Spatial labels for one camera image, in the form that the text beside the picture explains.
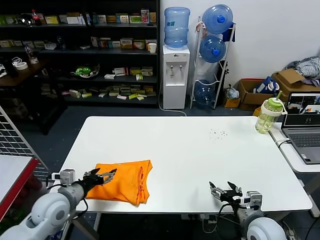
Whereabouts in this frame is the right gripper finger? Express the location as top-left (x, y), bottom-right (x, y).
top-left (208, 181), bottom-right (226, 200)
top-left (227, 181), bottom-right (243, 196)

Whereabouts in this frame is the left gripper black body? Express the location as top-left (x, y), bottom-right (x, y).
top-left (82, 174), bottom-right (104, 191)

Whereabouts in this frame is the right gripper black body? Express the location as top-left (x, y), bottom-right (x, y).
top-left (222, 190), bottom-right (245, 205)

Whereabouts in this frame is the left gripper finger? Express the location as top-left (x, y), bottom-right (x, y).
top-left (99, 168), bottom-right (118, 186)
top-left (83, 168), bottom-right (101, 177)

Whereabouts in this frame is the orange t-shirt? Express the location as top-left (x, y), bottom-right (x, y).
top-left (85, 159), bottom-right (153, 207)

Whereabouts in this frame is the pile of blue grey clothes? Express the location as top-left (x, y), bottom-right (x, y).
top-left (286, 56), bottom-right (320, 87)

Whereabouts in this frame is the white power strip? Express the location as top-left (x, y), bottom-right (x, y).
top-left (181, 213), bottom-right (218, 221)

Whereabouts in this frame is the white side table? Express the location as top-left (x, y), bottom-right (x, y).
top-left (268, 122), bottom-right (320, 218)

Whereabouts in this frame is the clear bottle with green lid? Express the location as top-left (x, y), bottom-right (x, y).
top-left (254, 90), bottom-right (288, 135)

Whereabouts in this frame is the white cabinet with red edge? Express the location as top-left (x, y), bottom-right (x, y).
top-left (0, 154), bottom-right (50, 240)

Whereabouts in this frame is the grey laptop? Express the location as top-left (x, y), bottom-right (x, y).
top-left (281, 91), bottom-right (320, 165)

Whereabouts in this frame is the small yellow cardboard box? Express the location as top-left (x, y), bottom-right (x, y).
top-left (223, 91), bottom-right (242, 109)

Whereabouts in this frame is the open cardboard box red rim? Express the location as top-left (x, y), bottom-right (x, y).
top-left (236, 78), bottom-right (276, 112)

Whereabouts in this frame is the grey plastic bag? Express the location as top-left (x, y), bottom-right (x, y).
top-left (224, 84), bottom-right (240, 99)

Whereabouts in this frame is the white water dispenser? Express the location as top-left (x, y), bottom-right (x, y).
top-left (162, 44), bottom-right (191, 110)

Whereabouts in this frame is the blue and white bag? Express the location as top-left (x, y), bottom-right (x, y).
top-left (253, 76), bottom-right (282, 94)

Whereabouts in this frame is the brown cardboard box with flap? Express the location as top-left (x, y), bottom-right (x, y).
top-left (271, 68), bottom-right (320, 103)

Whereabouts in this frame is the black tripod stand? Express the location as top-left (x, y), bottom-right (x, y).
top-left (216, 60), bottom-right (230, 100)

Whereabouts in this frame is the black shelving unit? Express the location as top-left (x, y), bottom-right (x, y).
top-left (0, 0), bottom-right (161, 109)

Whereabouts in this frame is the brown wooden desk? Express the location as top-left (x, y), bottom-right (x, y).
top-left (0, 59), bottom-right (50, 87)

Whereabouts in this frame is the white metal jug rack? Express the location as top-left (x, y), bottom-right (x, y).
top-left (189, 16), bottom-right (237, 110)

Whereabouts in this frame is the dark blue bottle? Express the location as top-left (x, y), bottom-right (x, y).
top-left (56, 36), bottom-right (67, 51)

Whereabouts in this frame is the black device on desk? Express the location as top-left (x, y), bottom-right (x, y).
top-left (1, 58), bottom-right (18, 77)

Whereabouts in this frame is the yellow and white carton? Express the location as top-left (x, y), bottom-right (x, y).
top-left (120, 37), bottom-right (134, 49)

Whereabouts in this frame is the clear plastic bottle red label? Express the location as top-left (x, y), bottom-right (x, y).
top-left (24, 43), bottom-right (39, 64)

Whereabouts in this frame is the cola bottle red label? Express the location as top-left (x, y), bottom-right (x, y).
top-left (31, 9), bottom-right (43, 26)

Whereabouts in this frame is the pink floral carton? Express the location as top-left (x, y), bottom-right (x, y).
top-left (140, 8), bottom-right (150, 24)

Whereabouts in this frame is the blue water jug with label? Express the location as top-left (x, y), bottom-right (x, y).
top-left (163, 6), bottom-right (191, 50)

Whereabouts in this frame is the shiny dark glass ball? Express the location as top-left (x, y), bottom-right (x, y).
top-left (19, 13), bottom-right (34, 26)

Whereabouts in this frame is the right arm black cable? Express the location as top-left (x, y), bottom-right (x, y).
top-left (218, 202), bottom-right (238, 240)

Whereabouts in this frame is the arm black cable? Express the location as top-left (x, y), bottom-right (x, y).
top-left (46, 172), bottom-right (89, 221)
top-left (218, 202), bottom-right (238, 240)

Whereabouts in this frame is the right wrist camera silver box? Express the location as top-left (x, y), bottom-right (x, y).
top-left (246, 190), bottom-right (263, 210)

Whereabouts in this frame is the wrist camera silver box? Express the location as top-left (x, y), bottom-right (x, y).
top-left (246, 190), bottom-right (263, 210)
top-left (59, 169), bottom-right (76, 188)

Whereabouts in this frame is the left wrist camera silver box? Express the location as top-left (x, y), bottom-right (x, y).
top-left (59, 169), bottom-right (76, 188)

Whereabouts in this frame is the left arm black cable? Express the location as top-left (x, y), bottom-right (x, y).
top-left (46, 172), bottom-right (89, 221)

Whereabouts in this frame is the white wire grid panel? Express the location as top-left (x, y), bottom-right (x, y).
top-left (0, 104), bottom-right (50, 171)

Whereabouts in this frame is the white dispenser power cord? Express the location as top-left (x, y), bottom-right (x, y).
top-left (158, 82), bottom-right (187, 117)

